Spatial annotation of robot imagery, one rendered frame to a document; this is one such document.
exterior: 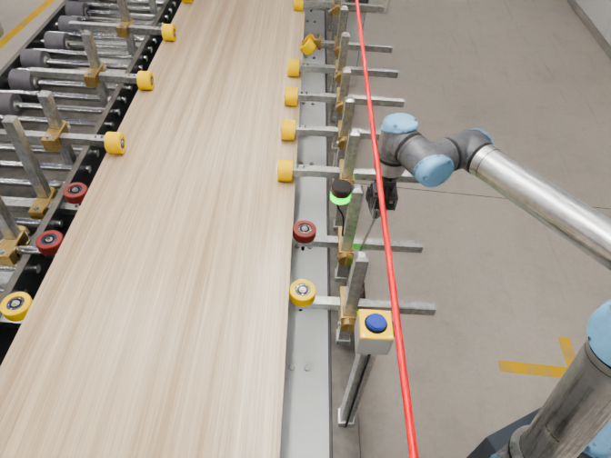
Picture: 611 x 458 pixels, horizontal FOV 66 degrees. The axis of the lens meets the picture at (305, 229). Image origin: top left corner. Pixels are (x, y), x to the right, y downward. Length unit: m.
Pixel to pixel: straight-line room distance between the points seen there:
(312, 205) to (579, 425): 1.33
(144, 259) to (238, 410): 0.57
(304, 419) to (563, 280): 1.94
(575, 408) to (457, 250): 1.88
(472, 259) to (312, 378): 1.56
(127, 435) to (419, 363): 1.52
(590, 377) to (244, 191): 1.18
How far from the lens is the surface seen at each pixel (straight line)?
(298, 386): 1.58
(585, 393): 1.10
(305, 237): 1.56
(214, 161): 1.85
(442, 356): 2.47
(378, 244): 1.63
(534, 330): 2.75
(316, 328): 1.69
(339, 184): 1.39
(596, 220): 1.13
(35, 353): 1.45
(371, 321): 1.00
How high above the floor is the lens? 2.07
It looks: 47 degrees down
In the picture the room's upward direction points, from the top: 5 degrees clockwise
